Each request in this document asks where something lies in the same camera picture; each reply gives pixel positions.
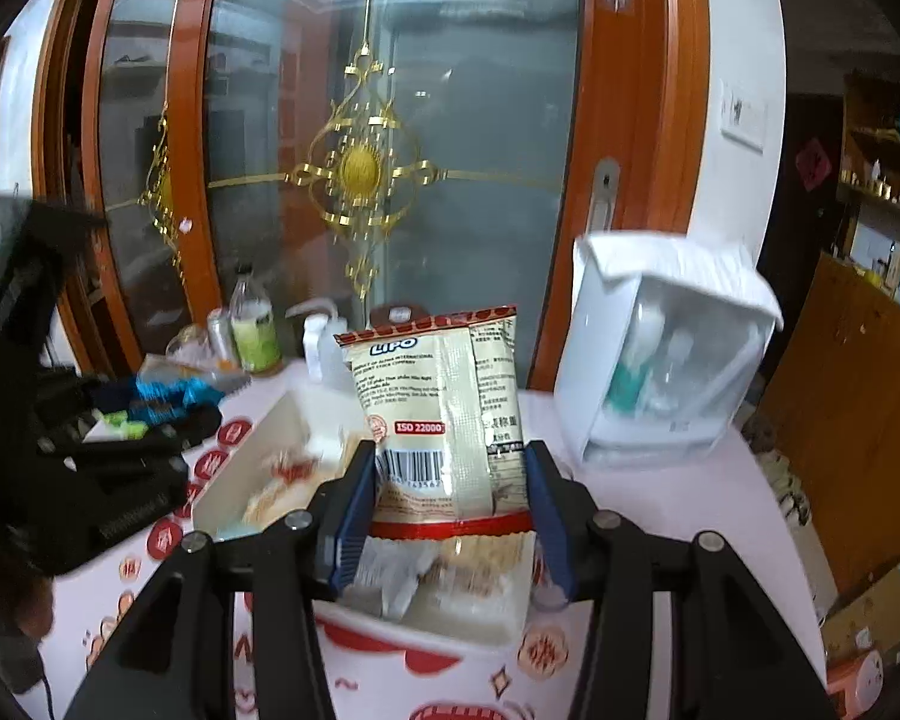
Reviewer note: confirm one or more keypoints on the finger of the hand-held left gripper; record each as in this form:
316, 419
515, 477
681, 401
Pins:
187, 430
120, 502

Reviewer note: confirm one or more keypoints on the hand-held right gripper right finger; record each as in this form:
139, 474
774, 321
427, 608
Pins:
547, 532

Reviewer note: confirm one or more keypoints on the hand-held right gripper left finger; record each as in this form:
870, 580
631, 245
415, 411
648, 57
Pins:
349, 525

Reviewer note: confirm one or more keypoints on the pale biscuit snack packet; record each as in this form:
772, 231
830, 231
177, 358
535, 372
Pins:
487, 570

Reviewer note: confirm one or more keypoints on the red white snack packet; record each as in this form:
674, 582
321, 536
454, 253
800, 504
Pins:
285, 480

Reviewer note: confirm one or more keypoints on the white plastic tray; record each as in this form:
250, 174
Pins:
285, 427

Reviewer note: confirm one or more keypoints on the cream red-edged snack packet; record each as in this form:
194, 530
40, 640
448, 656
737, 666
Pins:
435, 420

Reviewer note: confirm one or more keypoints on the person's left hand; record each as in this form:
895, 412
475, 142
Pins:
15, 592

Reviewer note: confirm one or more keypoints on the green label plastic bottle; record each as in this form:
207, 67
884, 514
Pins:
255, 337

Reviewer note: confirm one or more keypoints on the pink printed tablecloth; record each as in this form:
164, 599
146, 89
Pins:
682, 495

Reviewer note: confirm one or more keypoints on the clear pump bottle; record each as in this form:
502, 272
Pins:
319, 349

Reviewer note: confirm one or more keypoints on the teal bottle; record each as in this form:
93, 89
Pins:
628, 386

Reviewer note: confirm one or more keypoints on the narrow gold door ornament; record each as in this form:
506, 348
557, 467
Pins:
157, 187

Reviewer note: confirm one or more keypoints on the white plastic storage box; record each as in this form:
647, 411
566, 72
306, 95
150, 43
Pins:
690, 270

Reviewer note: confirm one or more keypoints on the large gold door ornament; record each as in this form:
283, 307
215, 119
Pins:
360, 169

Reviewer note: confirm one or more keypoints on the cardboard box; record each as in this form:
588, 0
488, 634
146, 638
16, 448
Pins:
870, 626

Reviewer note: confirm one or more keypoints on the wooden shelf cabinet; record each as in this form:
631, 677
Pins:
855, 390

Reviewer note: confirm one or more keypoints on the orange round object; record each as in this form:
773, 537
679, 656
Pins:
862, 690

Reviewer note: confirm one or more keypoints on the orange framed glass door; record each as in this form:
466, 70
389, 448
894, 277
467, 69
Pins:
480, 165

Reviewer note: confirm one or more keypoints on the red paper decoration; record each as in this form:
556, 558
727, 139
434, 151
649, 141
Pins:
814, 165

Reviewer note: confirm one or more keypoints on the white wall switch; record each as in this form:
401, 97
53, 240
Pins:
742, 116

